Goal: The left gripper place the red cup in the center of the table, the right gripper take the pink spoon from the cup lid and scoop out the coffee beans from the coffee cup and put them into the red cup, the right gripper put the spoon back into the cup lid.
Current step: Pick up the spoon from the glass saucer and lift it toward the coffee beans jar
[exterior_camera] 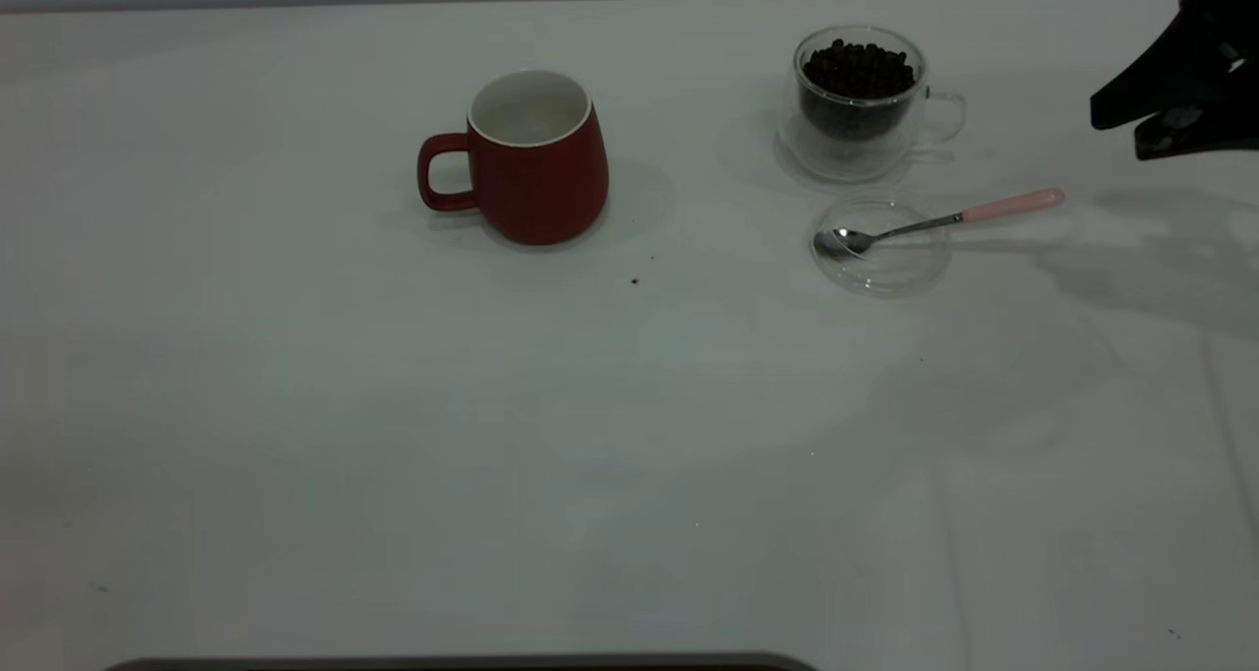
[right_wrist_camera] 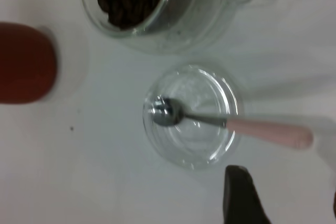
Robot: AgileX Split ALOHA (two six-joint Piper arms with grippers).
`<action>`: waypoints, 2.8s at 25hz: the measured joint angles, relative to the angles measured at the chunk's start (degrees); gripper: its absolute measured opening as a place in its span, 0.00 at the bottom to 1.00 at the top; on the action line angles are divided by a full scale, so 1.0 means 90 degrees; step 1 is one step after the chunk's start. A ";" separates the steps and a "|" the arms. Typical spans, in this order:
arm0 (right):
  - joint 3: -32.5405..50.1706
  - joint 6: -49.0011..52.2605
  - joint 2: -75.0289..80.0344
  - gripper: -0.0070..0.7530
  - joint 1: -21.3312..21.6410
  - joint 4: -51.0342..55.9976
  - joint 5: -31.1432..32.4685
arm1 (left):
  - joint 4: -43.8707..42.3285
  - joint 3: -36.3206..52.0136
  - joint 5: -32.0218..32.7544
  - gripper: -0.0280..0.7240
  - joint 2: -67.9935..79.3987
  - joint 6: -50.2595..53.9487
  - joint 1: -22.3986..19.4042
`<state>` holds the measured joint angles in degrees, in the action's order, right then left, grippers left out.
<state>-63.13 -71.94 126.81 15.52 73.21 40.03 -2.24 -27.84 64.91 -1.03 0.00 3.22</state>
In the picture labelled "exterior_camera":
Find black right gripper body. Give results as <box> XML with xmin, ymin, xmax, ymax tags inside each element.
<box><xmin>1176</xmin><ymin>0</ymin><xmax>1259</xmax><ymax>62</ymax></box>

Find dark coffee beans pile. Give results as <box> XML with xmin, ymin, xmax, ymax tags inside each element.
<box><xmin>802</xmin><ymin>38</ymin><xmax>918</xmax><ymax>143</ymax></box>

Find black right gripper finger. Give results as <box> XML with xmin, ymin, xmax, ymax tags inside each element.
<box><xmin>1134</xmin><ymin>108</ymin><xmax>1259</xmax><ymax>161</ymax></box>
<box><xmin>1089</xmin><ymin>14</ymin><xmax>1259</xmax><ymax>131</ymax></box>

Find clear glass saucer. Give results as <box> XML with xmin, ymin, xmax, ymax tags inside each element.
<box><xmin>777</xmin><ymin>110</ymin><xmax>918</xmax><ymax>183</ymax></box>

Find clear glass cup with handle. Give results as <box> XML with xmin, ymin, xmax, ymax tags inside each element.
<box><xmin>793</xmin><ymin>26</ymin><xmax>967</xmax><ymax>165</ymax></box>

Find metal spoon with pink handle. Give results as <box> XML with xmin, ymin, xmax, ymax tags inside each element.
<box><xmin>812</xmin><ymin>189</ymin><xmax>1066</xmax><ymax>262</ymax></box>

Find red ceramic mug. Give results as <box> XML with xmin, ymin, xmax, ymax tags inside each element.
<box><xmin>416</xmin><ymin>69</ymin><xmax>610</xmax><ymax>247</ymax></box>

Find clear round glass lid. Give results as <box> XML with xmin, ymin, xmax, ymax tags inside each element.
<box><xmin>810</xmin><ymin>189</ymin><xmax>953</xmax><ymax>299</ymax></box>

